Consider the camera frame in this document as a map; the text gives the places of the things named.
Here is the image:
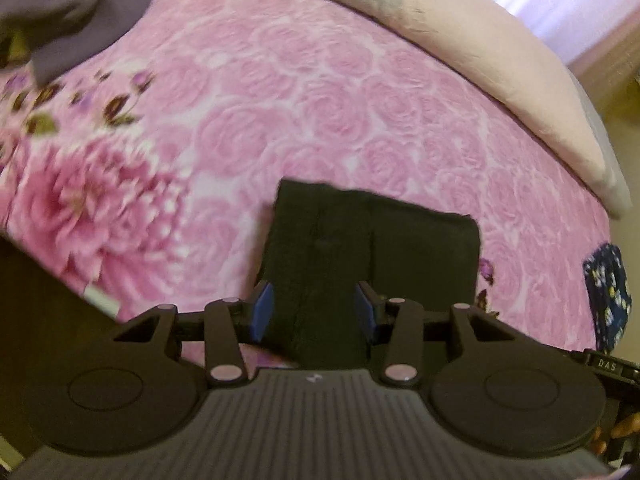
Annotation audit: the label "grey purple garment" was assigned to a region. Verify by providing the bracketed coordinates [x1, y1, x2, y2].
[1, 0, 152, 87]

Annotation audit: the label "pink rose bed sheet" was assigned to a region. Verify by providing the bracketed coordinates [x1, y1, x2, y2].
[1, 0, 610, 350]

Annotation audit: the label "black trousers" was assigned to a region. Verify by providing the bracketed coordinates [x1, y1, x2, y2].
[259, 180, 480, 368]

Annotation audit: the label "cream grey leaf quilt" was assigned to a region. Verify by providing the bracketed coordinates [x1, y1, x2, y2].
[333, 0, 632, 219]

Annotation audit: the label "navy floral storage bag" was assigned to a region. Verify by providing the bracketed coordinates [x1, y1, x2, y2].
[582, 243, 632, 354]

